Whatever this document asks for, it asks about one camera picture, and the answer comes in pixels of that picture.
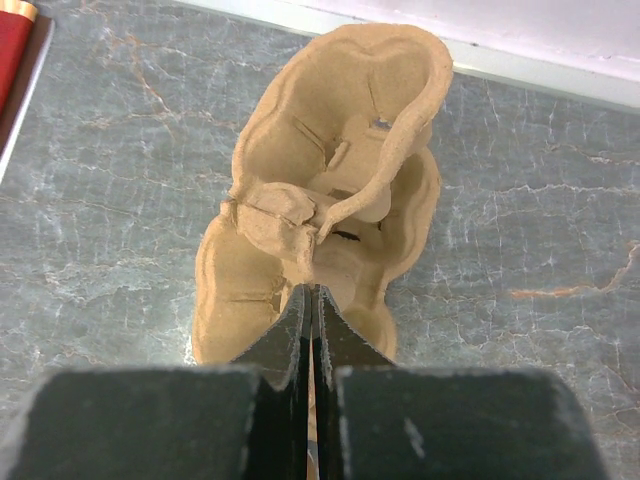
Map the brown cardboard cup carrier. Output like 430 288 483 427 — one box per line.
223 23 453 283

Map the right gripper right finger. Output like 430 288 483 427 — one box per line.
311 286 608 479

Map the colourful patchwork placemat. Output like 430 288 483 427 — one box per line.
0 0 56 181

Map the lower brown cup carrier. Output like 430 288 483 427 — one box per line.
192 140 441 364

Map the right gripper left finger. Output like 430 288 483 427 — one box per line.
1 286 307 479

